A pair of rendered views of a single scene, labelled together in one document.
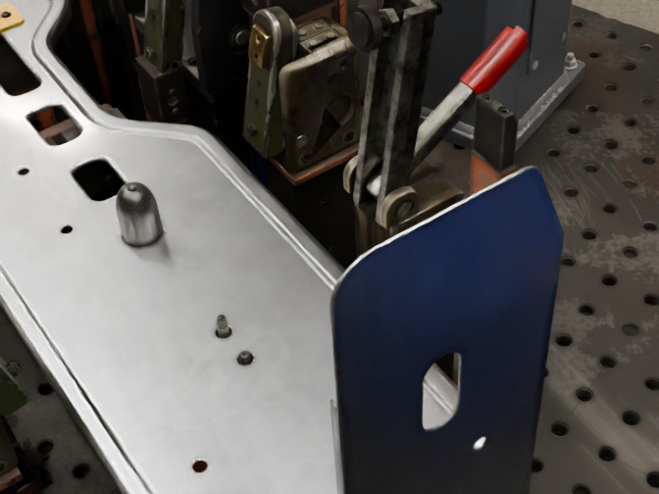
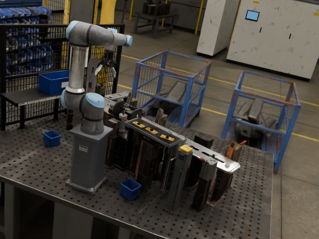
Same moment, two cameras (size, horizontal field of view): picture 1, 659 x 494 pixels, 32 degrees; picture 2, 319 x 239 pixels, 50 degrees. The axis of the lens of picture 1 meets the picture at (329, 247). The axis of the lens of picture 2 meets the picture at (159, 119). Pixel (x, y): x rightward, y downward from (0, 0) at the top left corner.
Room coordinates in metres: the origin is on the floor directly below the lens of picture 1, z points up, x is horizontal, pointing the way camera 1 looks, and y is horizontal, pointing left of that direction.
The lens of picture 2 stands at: (3.11, -0.66, 2.08)
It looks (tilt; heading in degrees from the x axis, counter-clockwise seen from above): 23 degrees down; 155
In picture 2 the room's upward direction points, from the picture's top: 11 degrees clockwise
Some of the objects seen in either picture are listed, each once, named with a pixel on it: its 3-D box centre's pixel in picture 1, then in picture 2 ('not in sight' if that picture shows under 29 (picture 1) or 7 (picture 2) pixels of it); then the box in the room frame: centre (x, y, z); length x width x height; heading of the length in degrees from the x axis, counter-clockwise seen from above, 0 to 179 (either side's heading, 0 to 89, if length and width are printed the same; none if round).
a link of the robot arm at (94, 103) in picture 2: not in sight; (93, 105); (1.16, -0.21, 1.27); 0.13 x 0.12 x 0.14; 54
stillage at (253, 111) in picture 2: not in sight; (258, 116); (-0.45, 2.49, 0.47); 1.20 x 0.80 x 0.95; 142
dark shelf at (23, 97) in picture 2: not in sight; (57, 91); (0.27, -0.32, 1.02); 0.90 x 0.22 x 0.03; 121
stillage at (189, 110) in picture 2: not in sight; (171, 92); (-1.31, 1.52, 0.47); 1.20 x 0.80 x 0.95; 139
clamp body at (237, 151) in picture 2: not in sight; (228, 167); (1.34, 0.78, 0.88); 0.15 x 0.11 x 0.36; 121
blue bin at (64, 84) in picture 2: not in sight; (59, 82); (0.26, -0.31, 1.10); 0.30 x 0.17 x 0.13; 122
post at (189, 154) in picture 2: not in sight; (178, 181); (1.53, 0.29, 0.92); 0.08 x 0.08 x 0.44; 31
